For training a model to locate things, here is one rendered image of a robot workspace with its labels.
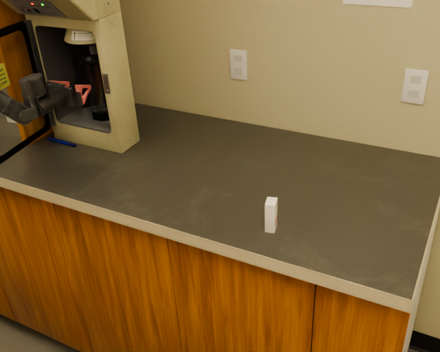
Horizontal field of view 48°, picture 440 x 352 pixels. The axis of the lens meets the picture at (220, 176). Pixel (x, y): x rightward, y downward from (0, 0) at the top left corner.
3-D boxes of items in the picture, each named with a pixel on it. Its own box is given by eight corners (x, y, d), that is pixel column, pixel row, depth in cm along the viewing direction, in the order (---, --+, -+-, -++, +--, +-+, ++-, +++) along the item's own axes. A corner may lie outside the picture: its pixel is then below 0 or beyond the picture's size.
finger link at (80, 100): (77, 75, 170) (58, 85, 163) (93, 77, 167) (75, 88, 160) (82, 93, 174) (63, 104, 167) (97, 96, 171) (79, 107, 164)
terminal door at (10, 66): (52, 128, 186) (24, 19, 165) (-6, 167, 162) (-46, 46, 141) (49, 128, 186) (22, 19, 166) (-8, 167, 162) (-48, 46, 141)
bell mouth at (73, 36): (87, 28, 181) (84, 12, 178) (126, 32, 173) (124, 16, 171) (53, 41, 168) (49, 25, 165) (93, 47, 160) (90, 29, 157)
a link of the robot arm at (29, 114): (10, 116, 158) (21, 123, 152) (-2, 82, 152) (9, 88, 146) (45, 104, 164) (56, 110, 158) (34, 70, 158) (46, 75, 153)
